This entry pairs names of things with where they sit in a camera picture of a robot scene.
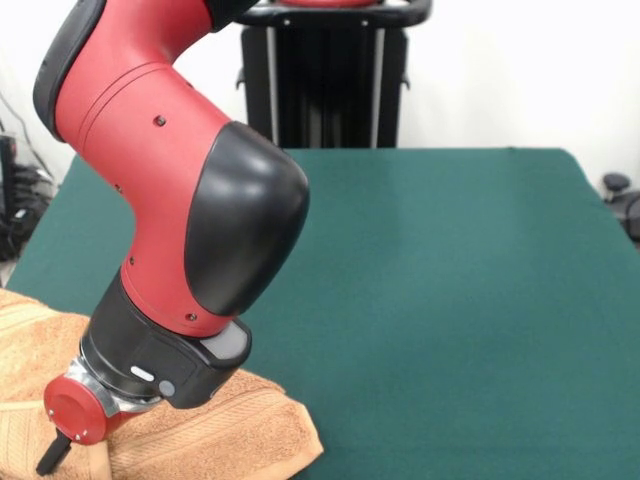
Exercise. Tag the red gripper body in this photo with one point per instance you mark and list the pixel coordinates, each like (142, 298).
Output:
(75, 412)

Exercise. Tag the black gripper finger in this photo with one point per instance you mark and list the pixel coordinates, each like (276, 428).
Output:
(52, 455)

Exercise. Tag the dark green table cloth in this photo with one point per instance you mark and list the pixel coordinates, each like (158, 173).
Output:
(450, 300)

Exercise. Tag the grey chair base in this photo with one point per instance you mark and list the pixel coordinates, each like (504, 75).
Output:
(622, 200)

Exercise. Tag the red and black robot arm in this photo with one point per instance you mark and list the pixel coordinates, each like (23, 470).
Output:
(175, 200)

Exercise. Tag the tan terry towel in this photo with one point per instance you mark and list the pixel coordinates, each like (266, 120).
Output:
(225, 425)

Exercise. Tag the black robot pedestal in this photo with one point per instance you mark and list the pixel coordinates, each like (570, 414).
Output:
(325, 90)

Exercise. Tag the black equipment box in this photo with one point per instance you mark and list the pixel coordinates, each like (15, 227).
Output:
(15, 200)

